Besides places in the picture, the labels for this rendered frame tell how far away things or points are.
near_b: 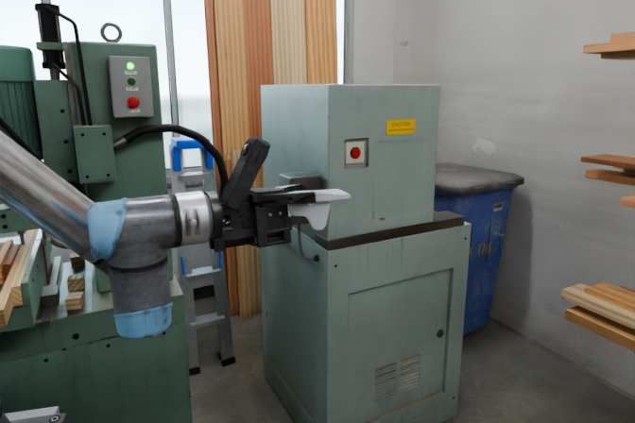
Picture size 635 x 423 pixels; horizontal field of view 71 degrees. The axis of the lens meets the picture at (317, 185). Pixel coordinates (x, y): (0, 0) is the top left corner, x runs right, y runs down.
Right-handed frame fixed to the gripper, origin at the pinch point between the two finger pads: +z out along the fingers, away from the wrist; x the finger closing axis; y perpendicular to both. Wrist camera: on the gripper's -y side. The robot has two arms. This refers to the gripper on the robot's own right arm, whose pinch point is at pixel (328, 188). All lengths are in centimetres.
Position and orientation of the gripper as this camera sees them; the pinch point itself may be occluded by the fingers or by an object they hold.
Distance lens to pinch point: 73.3
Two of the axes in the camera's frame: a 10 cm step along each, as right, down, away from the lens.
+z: 8.9, -1.0, 4.5
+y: 0.6, 9.9, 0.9
